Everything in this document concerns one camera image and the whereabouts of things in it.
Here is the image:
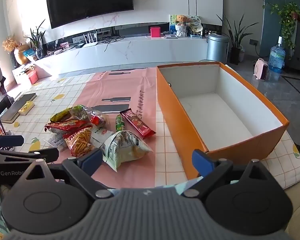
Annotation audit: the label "small yellow box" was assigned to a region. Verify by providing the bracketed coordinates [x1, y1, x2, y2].
[18, 101, 35, 115]

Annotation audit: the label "clear red hawthorn packet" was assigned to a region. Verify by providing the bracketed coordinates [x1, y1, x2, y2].
[89, 110, 110, 128]

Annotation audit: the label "yellow wafer packet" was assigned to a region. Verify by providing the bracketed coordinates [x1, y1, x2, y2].
[50, 108, 73, 123]

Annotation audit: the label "dark red bar packet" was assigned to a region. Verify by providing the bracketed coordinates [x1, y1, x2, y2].
[120, 109, 157, 140]

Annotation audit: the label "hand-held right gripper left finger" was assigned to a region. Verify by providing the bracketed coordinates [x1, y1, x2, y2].
[15, 148, 113, 199]

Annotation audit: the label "dried yellow flowers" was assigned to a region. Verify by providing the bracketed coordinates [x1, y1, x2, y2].
[2, 36, 20, 53]

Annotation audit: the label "long red snack packet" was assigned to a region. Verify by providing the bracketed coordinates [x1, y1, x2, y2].
[44, 119, 93, 133]

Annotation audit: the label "red cardboard box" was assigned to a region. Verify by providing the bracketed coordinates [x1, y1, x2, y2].
[25, 69, 38, 85]

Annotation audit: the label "silver trash can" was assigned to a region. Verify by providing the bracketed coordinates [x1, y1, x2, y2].
[206, 34, 229, 63]

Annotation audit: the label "blue water bottle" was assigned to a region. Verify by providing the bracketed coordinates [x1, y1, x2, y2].
[268, 36, 286, 73]

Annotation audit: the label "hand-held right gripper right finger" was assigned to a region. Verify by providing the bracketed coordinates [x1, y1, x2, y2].
[182, 149, 283, 198]

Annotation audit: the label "potted snake plant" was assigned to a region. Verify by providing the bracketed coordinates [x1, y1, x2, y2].
[216, 14, 259, 65]

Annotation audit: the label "golden vase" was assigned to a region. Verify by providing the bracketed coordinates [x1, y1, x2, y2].
[14, 44, 30, 65]

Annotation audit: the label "black flat television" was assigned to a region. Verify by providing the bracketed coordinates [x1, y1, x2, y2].
[45, 0, 135, 29]

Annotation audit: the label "black book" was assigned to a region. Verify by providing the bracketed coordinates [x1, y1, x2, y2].
[0, 93, 37, 123]

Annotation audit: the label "green clear nut-ball packet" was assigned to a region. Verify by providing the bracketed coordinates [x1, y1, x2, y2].
[69, 104, 92, 120]

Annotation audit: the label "pink bottle-print table runner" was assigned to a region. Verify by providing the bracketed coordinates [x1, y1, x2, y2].
[75, 67, 190, 188]

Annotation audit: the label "black cable bundle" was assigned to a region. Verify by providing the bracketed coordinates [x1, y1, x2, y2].
[101, 35, 125, 52]

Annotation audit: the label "grey foil packet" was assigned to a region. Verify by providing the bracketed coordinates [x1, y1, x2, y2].
[90, 126, 114, 148]

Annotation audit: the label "small pink heater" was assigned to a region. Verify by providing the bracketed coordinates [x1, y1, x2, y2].
[253, 58, 269, 81]

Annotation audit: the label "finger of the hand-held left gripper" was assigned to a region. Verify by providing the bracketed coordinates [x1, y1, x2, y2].
[0, 134, 25, 147]
[0, 147, 59, 165]

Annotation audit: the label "red yellow fries packet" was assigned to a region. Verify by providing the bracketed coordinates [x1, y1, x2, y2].
[63, 127, 97, 158]

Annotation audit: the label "potted pothos plant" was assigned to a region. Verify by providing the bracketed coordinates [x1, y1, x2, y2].
[262, 2, 300, 55]

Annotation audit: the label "clear white-ball candy packet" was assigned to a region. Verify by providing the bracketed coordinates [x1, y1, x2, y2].
[44, 132, 69, 152]

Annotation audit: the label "white cardboard box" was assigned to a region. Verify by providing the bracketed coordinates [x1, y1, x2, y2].
[12, 66, 28, 84]

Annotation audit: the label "potted orchid plant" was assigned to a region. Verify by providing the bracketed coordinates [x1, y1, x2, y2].
[24, 19, 47, 58]

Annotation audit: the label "white router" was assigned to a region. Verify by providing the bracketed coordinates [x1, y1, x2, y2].
[82, 30, 98, 47]

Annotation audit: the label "orange cardboard box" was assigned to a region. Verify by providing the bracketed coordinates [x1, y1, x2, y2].
[156, 62, 290, 180]

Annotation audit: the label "teddy bear bouquet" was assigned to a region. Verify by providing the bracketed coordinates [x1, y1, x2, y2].
[174, 14, 188, 38]

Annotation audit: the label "blue picture card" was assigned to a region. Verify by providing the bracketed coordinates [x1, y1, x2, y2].
[169, 14, 177, 34]

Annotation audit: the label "round printed fan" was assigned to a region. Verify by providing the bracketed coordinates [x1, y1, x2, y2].
[186, 15, 203, 30]

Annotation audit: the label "green sausage stick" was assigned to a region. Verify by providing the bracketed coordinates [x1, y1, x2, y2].
[115, 114, 126, 132]

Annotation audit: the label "white marble television cabinet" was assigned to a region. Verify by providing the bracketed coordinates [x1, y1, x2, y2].
[32, 34, 208, 74]

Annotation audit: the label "silver chips bag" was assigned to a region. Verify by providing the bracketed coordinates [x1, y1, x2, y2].
[101, 130, 154, 172]

